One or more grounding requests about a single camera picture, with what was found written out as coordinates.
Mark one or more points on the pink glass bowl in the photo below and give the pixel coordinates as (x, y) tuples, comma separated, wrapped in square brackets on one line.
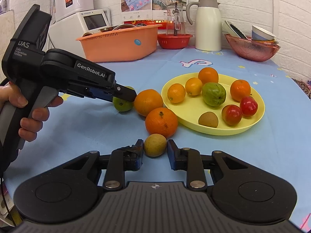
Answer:
[(256, 51)]

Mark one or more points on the tangerine with stem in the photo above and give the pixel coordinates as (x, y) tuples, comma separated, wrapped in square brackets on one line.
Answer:
[(161, 121)]

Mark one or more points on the large orange behind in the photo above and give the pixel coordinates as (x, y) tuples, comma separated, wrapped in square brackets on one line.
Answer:
[(146, 101)]

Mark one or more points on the brown longan fruit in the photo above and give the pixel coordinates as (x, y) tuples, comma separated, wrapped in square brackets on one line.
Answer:
[(155, 145)]

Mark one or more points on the glass jar with utensil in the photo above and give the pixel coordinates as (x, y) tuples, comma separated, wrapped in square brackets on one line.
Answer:
[(175, 22)]

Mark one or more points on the large orange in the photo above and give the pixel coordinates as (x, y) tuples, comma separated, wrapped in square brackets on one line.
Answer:
[(208, 74), (146, 101)]

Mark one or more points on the yellow plastic plate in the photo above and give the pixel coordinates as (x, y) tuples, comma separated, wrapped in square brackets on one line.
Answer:
[(192, 107)]

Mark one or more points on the orange plastic basket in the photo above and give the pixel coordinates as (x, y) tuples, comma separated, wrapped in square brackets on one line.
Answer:
[(128, 44)]

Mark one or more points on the stacked blue-white bowls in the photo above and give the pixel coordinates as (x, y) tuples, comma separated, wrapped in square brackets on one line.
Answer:
[(261, 34)]

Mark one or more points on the yellow-orange lemon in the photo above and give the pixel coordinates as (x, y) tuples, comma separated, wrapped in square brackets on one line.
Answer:
[(193, 86)]

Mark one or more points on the small orange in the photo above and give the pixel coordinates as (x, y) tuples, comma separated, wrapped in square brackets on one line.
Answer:
[(176, 93)]

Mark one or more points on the large orange front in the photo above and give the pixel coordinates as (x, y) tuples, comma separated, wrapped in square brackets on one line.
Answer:
[(208, 74)]

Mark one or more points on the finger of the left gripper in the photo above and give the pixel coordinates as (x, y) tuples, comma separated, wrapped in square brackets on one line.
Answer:
[(124, 93), (106, 94)]

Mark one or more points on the person's left hand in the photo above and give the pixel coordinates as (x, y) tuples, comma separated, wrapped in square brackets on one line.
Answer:
[(29, 126)]

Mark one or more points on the round green apple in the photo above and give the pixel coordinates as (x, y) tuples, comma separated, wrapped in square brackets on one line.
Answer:
[(122, 105)]

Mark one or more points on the red plastic colander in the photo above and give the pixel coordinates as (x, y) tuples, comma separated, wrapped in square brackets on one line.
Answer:
[(172, 42)]

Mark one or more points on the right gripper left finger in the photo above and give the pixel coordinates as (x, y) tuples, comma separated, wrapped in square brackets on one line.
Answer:
[(71, 190)]

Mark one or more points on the white appliance with screen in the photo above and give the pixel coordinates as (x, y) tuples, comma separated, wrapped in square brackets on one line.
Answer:
[(64, 34)]

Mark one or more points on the white plate in bowl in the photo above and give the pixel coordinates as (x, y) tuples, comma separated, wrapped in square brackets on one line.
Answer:
[(232, 30)]

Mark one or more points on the white thermos jug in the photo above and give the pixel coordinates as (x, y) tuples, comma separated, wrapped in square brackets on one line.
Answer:
[(208, 25)]

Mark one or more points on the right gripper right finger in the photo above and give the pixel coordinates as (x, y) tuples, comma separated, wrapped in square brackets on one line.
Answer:
[(238, 189)]

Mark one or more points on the brown kiwi fruit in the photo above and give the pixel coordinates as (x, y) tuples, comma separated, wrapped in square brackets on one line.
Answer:
[(208, 119)]

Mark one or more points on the red apple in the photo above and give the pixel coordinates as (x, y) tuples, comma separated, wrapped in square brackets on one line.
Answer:
[(231, 114), (248, 106)]

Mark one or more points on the green mango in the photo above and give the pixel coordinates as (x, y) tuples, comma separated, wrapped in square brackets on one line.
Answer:
[(214, 94)]

